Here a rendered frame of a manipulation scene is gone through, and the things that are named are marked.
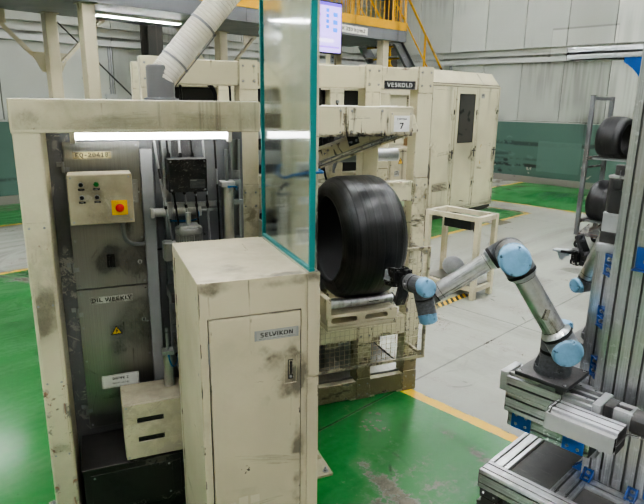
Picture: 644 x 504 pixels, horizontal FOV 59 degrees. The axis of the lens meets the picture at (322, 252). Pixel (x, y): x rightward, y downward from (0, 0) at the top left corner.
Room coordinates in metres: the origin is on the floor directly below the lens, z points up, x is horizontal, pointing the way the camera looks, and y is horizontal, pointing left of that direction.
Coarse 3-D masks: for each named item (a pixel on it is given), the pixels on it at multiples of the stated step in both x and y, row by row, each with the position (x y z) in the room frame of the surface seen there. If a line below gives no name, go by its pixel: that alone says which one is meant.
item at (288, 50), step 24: (264, 0) 2.24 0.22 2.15; (288, 0) 1.99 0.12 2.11; (312, 0) 1.77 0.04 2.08; (264, 24) 2.24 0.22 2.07; (288, 24) 1.99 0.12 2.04; (312, 24) 1.78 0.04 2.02; (264, 48) 2.24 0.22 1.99; (288, 48) 1.99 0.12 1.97; (312, 48) 1.78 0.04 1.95; (264, 72) 2.25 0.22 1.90; (288, 72) 1.99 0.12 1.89; (312, 72) 1.78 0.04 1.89; (264, 96) 2.25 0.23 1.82; (288, 96) 1.99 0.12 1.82; (312, 96) 1.78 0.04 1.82; (264, 120) 2.25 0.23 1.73; (288, 120) 1.99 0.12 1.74; (312, 120) 1.78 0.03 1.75; (264, 144) 2.26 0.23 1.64; (288, 144) 1.99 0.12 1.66; (312, 144) 1.78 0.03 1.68; (264, 168) 2.26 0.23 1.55; (288, 168) 1.99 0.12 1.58; (312, 168) 1.78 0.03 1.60; (264, 192) 2.26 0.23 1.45; (288, 192) 1.99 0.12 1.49; (312, 192) 1.78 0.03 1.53; (264, 216) 2.27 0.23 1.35; (288, 216) 1.99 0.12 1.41; (312, 216) 1.78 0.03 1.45; (288, 240) 1.99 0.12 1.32; (312, 240) 1.78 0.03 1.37; (312, 264) 1.78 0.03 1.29
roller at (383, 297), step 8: (360, 296) 2.55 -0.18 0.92; (368, 296) 2.55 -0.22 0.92; (376, 296) 2.56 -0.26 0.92; (384, 296) 2.58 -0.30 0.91; (392, 296) 2.59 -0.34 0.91; (336, 304) 2.48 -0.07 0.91; (344, 304) 2.49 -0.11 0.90; (352, 304) 2.51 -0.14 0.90; (360, 304) 2.53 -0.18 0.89; (368, 304) 2.55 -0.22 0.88
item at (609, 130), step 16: (592, 96) 7.26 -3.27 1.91; (592, 112) 7.24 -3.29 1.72; (608, 112) 7.65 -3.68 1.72; (608, 128) 7.13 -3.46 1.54; (624, 128) 7.08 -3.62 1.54; (608, 144) 7.08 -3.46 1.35; (624, 144) 7.48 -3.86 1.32; (608, 160) 7.18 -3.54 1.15; (624, 160) 7.04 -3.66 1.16; (592, 192) 7.18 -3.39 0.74; (592, 208) 7.13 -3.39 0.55; (576, 224) 7.25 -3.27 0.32; (592, 240) 7.61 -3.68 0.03
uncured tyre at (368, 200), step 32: (320, 192) 2.70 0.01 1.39; (352, 192) 2.51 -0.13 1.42; (384, 192) 2.55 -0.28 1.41; (320, 224) 2.91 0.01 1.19; (352, 224) 2.42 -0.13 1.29; (384, 224) 2.45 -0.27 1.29; (320, 256) 2.86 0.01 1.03; (352, 256) 2.40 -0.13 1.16; (384, 256) 2.42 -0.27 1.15; (352, 288) 2.45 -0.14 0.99; (384, 288) 2.53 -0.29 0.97
